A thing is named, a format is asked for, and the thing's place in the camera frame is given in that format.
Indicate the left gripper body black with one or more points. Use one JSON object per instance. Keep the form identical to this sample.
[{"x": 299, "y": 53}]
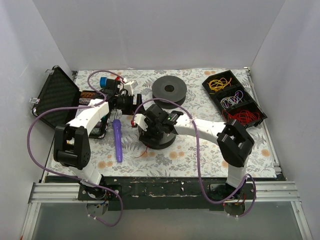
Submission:
[{"x": 138, "y": 103}]

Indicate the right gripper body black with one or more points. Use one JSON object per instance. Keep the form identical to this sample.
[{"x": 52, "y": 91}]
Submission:
[{"x": 149, "y": 130}]

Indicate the grey cable spool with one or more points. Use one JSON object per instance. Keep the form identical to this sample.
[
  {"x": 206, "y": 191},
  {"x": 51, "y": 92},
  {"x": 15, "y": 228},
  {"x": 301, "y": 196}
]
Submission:
[
  {"x": 159, "y": 145},
  {"x": 170, "y": 88}
]

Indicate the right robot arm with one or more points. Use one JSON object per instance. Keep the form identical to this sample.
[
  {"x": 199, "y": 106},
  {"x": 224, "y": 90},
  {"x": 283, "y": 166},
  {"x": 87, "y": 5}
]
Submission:
[{"x": 233, "y": 140}]

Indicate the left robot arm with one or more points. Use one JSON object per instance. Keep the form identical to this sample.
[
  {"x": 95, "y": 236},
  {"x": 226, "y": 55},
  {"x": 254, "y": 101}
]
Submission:
[{"x": 71, "y": 141}]

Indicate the floral patterned table mat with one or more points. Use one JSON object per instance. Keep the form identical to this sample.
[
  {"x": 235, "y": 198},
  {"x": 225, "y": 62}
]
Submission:
[{"x": 179, "y": 159}]

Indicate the purple toy microphone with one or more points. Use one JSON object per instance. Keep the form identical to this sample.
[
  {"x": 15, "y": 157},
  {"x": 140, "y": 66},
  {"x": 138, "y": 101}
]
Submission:
[{"x": 117, "y": 130}]

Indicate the blue green toy block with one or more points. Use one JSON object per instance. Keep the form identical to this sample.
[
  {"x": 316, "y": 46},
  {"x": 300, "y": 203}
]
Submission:
[{"x": 103, "y": 82}]

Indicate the black poker chip case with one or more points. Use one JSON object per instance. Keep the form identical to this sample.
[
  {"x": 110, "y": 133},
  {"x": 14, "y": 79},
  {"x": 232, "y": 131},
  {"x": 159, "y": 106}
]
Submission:
[{"x": 58, "y": 91}]

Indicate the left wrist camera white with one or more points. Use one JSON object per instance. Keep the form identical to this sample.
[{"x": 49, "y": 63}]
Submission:
[{"x": 129, "y": 86}]

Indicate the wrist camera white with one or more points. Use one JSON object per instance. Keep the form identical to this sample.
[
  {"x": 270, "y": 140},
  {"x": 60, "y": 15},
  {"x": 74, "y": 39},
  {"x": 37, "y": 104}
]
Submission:
[
  {"x": 139, "y": 121},
  {"x": 129, "y": 86}
]

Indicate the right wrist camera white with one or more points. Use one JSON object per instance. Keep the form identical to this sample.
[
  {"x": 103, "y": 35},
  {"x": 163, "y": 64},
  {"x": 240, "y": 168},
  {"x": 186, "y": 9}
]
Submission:
[{"x": 139, "y": 121}]

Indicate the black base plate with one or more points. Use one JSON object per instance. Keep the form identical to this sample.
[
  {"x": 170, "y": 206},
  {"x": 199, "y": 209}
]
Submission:
[{"x": 160, "y": 193}]

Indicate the black three-compartment wire tray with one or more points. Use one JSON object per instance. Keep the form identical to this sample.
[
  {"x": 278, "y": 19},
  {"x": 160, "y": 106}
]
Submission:
[{"x": 232, "y": 100}]

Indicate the aluminium frame rail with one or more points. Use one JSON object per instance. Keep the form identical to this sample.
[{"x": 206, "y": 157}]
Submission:
[{"x": 266, "y": 191}]

